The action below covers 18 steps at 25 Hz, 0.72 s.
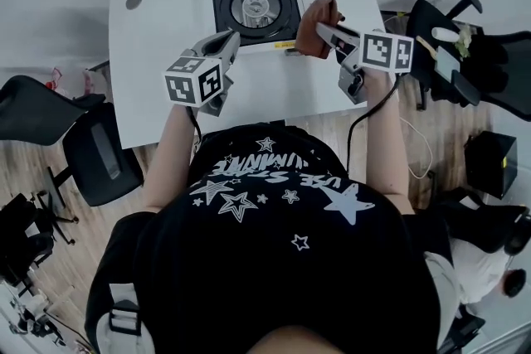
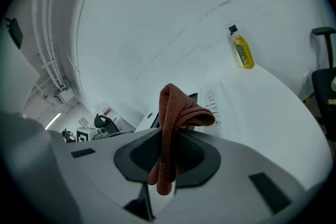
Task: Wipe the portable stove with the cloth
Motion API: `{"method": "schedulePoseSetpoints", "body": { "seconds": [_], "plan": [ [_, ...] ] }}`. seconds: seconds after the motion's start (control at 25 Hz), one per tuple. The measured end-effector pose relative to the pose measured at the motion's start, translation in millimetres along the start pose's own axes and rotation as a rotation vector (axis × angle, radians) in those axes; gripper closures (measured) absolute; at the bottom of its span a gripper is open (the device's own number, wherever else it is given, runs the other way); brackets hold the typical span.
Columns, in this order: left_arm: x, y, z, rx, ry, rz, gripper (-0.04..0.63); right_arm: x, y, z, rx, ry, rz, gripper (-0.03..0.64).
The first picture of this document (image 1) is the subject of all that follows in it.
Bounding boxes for grey rectangular block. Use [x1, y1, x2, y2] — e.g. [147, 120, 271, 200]
[433, 45, 461, 83]

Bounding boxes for green leafy bunch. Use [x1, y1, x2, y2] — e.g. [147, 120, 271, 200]
[454, 23, 474, 59]

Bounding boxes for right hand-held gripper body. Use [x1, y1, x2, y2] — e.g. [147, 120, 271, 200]
[338, 32, 415, 104]

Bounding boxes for white floor cable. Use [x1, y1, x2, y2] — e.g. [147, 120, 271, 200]
[398, 115, 435, 180]

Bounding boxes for white cylinder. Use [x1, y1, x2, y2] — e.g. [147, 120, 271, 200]
[431, 27, 460, 43]

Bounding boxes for person's left forearm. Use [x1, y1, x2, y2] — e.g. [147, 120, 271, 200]
[143, 103, 202, 215]

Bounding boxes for black office chair with headrest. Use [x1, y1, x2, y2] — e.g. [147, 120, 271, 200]
[404, 0, 531, 121]

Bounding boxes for person's head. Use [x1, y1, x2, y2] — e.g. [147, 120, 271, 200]
[251, 325, 348, 354]

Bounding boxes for brown knitted cloth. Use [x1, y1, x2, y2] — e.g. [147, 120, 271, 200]
[295, 0, 345, 59]

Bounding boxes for white harness strap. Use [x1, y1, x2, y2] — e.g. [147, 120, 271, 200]
[94, 281, 157, 354]
[422, 250, 461, 349]

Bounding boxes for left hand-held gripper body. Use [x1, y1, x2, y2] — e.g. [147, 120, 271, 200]
[163, 47, 235, 116]

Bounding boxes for black box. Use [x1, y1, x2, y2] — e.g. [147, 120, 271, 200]
[463, 130, 519, 201]

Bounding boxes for black mesh office chair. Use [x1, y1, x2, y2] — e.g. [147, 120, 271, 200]
[0, 74, 146, 235]

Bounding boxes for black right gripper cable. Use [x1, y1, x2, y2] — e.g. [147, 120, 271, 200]
[346, 72, 402, 179]

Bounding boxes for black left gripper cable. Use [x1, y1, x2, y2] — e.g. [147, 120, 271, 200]
[185, 105, 204, 146]

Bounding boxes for black star-print T-shirt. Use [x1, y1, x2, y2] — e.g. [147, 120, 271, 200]
[85, 122, 455, 354]

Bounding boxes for cluttered white desk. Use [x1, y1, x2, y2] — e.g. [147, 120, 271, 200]
[0, 277, 90, 354]

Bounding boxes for clear plastic bag red print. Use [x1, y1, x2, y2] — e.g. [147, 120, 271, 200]
[43, 65, 111, 100]

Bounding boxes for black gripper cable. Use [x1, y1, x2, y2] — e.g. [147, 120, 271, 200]
[346, 72, 402, 179]
[185, 105, 204, 146]

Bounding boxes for person's right forearm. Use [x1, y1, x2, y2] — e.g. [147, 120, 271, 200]
[364, 70, 416, 216]

